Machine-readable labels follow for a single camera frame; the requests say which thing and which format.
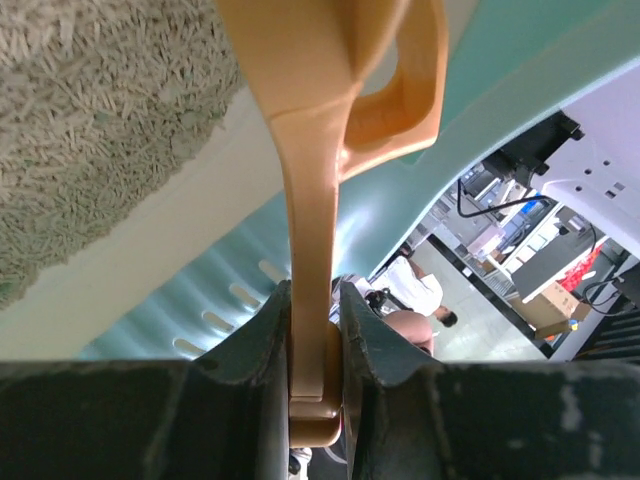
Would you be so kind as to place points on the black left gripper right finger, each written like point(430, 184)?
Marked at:
point(387, 416)

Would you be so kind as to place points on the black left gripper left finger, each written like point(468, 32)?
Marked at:
point(250, 403)

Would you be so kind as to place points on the orange plastic litter scoop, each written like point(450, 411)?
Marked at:
point(343, 87)

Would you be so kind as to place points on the brown cardboard box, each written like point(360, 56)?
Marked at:
point(552, 312)

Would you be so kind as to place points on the person in white shirt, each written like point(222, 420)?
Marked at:
point(415, 289)

